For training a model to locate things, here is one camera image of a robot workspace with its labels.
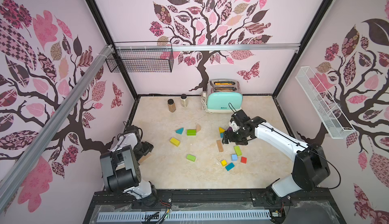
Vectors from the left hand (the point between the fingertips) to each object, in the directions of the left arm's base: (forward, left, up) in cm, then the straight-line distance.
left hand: (145, 158), depth 87 cm
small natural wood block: (+21, -32, 0) cm, 38 cm away
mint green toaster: (+35, -47, +12) cm, 60 cm away
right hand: (+4, -49, +9) cm, 50 cm away
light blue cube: (-1, -52, +1) cm, 52 cm away
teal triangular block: (+19, -19, -1) cm, 27 cm away
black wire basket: (+75, +15, +18) cm, 78 cm away
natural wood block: (0, +1, 0) cm, 1 cm away
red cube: (-1, -59, -1) cm, 59 cm away
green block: (0, -27, 0) cm, 27 cm away
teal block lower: (-5, -50, -2) cm, 50 cm away
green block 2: (+18, -27, -2) cm, 33 cm away
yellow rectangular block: (+11, -17, 0) cm, 20 cm away
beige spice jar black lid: (+41, -21, +6) cm, 47 cm away
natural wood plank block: (+6, -45, 0) cm, 46 cm away
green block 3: (+5, -56, 0) cm, 56 cm away
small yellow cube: (-3, -46, 0) cm, 46 cm away
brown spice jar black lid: (+35, -13, +7) cm, 38 cm away
